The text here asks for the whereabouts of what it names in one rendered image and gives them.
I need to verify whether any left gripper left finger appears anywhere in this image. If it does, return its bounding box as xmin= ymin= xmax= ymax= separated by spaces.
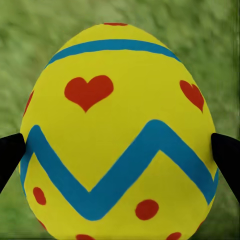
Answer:
xmin=0 ymin=133 xmax=26 ymax=193

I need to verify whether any easter egg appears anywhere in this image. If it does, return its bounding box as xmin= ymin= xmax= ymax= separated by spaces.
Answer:
xmin=18 ymin=22 xmax=219 ymax=240

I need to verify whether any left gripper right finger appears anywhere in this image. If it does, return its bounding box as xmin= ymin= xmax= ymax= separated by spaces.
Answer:
xmin=211 ymin=133 xmax=240 ymax=204

